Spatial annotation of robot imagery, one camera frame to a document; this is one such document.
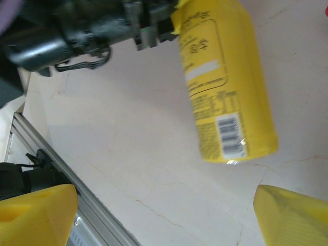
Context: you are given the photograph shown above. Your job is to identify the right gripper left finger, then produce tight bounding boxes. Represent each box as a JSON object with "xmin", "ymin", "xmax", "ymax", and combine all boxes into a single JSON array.
[{"xmin": 0, "ymin": 183, "xmax": 79, "ymax": 246}]

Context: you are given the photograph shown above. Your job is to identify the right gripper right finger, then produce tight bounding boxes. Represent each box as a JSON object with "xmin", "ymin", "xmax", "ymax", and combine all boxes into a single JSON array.
[{"xmin": 253, "ymin": 183, "xmax": 328, "ymax": 246}]

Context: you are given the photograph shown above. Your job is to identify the yellow plastic bottle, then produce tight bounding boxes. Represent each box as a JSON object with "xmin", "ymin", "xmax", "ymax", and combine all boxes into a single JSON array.
[{"xmin": 170, "ymin": 0, "xmax": 280, "ymax": 165}]

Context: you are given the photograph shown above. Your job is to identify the black gripper motor cable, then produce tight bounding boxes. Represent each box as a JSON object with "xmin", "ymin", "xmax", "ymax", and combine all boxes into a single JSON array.
[{"xmin": 54, "ymin": 48, "xmax": 113, "ymax": 73}]

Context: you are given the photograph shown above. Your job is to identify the slotted grey cable duct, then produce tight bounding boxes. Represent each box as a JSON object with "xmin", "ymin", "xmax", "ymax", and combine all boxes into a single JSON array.
[{"xmin": 68, "ymin": 214, "xmax": 103, "ymax": 246}]

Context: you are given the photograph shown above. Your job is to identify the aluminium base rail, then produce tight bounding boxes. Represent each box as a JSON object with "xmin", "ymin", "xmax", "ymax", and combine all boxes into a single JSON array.
[{"xmin": 10, "ymin": 112, "xmax": 140, "ymax": 246}]

